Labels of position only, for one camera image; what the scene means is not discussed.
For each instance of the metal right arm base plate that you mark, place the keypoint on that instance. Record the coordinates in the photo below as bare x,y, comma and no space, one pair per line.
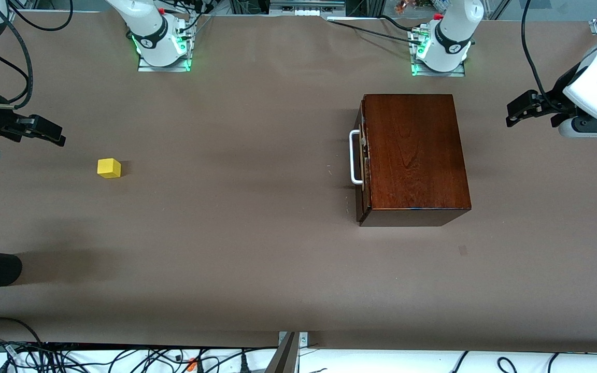
174,67

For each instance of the yellow wooden block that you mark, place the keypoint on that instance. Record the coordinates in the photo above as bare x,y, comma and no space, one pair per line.
108,168

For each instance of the white power strip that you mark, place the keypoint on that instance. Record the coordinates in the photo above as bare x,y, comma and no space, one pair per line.
306,9

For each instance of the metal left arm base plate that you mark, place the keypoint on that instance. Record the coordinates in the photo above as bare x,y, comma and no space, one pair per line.
454,73

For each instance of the dark brown wooden cabinet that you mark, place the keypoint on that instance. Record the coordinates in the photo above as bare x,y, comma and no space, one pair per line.
412,155

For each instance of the dark metal bar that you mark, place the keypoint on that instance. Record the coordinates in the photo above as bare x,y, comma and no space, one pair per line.
284,357

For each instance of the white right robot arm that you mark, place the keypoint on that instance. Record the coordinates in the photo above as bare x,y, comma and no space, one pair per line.
148,26

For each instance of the silver metal bracket plate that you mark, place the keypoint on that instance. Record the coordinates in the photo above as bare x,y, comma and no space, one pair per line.
303,339

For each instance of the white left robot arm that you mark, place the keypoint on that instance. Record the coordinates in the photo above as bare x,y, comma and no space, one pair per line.
451,31

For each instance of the aluminium rail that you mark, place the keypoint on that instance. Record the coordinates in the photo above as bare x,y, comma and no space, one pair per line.
13,16

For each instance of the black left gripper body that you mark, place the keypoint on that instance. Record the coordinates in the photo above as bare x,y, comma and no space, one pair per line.
559,96

